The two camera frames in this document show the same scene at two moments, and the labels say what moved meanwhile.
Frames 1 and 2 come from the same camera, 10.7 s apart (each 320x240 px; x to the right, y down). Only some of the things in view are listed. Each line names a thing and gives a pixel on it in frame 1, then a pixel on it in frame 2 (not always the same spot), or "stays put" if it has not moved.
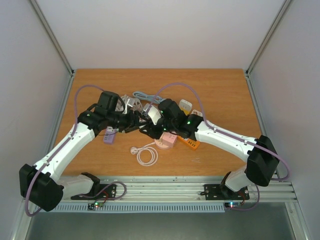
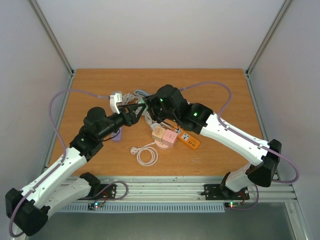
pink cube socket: [169, 139] stays put
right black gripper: [153, 128] to [151, 103]
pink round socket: [158, 144] stays put
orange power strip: [192, 143] stays put
